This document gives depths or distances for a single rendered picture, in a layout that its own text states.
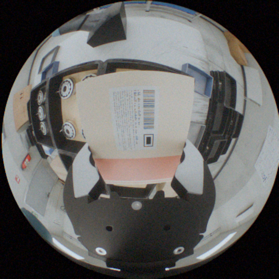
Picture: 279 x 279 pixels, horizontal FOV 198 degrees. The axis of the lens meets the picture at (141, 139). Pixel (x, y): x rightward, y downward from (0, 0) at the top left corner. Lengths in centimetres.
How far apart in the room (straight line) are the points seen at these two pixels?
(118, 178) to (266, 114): 293
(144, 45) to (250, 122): 284
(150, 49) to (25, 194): 367
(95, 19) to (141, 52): 35
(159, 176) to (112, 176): 7
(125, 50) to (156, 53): 16
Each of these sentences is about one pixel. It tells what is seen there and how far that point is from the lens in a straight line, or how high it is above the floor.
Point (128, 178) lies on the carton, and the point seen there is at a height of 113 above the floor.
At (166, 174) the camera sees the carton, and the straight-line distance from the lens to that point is 15.
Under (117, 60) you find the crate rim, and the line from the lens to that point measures 30.
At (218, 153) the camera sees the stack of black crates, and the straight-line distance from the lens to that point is 148.
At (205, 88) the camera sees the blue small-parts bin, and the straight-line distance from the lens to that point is 67.
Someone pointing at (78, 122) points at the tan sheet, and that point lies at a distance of 50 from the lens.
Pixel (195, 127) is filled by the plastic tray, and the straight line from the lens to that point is 69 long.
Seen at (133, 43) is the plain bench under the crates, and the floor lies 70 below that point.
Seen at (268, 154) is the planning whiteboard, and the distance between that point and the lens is 286.
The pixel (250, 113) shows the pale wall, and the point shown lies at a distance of 298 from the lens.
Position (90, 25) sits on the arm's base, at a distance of 48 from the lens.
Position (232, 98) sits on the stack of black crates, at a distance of 132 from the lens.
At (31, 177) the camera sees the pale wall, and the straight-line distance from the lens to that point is 334.
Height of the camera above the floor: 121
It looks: 58 degrees down
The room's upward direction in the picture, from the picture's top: 175 degrees clockwise
